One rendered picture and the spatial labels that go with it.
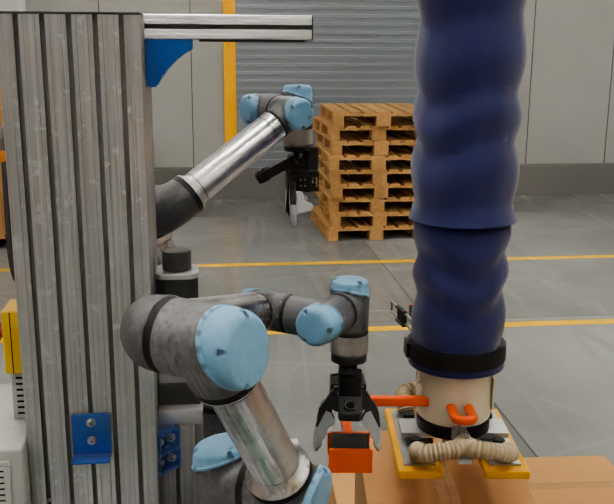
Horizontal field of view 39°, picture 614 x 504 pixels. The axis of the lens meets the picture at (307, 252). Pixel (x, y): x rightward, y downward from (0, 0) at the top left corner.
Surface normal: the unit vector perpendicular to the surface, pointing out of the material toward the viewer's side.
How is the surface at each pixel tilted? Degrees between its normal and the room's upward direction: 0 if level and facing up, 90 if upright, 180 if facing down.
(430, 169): 75
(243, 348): 84
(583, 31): 90
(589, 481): 0
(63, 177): 90
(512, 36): 79
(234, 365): 84
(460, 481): 0
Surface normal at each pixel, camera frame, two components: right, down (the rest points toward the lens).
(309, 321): -0.47, 0.20
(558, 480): 0.00, -0.97
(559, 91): 0.11, 0.24
